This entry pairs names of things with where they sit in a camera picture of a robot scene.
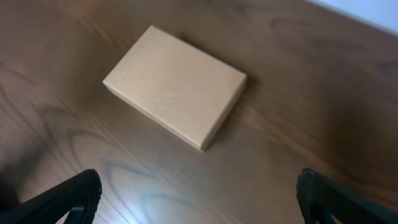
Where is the brown cardboard box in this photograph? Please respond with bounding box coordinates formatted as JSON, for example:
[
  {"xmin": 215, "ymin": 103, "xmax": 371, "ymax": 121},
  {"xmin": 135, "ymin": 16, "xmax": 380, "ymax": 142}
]
[{"xmin": 103, "ymin": 26, "xmax": 248, "ymax": 151}]

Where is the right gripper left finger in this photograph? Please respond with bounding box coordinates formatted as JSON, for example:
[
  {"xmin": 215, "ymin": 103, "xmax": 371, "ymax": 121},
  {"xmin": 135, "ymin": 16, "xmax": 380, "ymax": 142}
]
[{"xmin": 1, "ymin": 169, "xmax": 102, "ymax": 224}]

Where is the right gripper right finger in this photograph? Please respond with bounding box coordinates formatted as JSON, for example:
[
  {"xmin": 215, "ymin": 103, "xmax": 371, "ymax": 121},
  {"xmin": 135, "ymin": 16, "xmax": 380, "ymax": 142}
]
[{"xmin": 296, "ymin": 168, "xmax": 397, "ymax": 224}]

